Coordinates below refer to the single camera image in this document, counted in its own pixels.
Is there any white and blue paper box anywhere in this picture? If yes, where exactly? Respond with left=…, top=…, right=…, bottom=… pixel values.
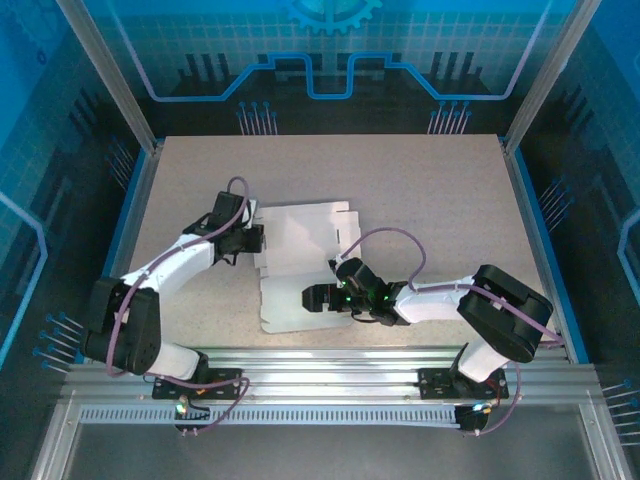
left=252, top=199, right=362, bottom=335

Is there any blue table edge strip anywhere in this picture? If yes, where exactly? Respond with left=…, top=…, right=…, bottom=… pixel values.
left=92, top=149, right=151, bottom=301
left=513, top=149, right=591, bottom=365

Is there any small black electronics module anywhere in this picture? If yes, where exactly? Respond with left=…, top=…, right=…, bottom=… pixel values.
left=454, top=402, right=494, bottom=434
left=173, top=394, right=212, bottom=417

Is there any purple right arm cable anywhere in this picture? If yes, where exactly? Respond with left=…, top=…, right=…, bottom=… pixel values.
left=337, top=227, right=566, bottom=437

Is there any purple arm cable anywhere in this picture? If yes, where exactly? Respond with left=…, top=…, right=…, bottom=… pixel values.
left=337, top=227, right=566, bottom=437
left=104, top=176, right=251, bottom=437

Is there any aluminium mounting rail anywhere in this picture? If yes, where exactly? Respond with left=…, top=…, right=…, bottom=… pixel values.
left=63, top=346, right=599, bottom=401

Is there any aluminium side rail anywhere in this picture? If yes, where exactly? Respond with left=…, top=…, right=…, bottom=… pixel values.
left=501, top=137, right=575, bottom=351
left=107, top=139, right=165, bottom=286

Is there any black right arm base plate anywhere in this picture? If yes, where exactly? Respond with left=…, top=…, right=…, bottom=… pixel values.
left=417, top=367, right=510, bottom=401

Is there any grey slotted cable duct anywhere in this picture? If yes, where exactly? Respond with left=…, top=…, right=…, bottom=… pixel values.
left=78, top=403, right=462, bottom=427

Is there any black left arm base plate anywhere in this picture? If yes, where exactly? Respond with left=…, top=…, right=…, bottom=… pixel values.
left=152, top=367, right=245, bottom=401

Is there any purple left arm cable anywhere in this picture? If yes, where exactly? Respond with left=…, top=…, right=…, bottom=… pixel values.
left=104, top=176, right=251, bottom=437

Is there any aluminium frame post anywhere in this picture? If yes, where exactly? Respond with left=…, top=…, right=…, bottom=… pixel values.
left=53, top=0, right=165, bottom=154
left=502, top=0, right=604, bottom=156

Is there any aluminium bottom frame bar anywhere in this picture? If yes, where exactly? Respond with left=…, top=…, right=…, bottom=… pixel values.
left=29, top=394, right=84, bottom=480
left=577, top=399, right=634, bottom=480

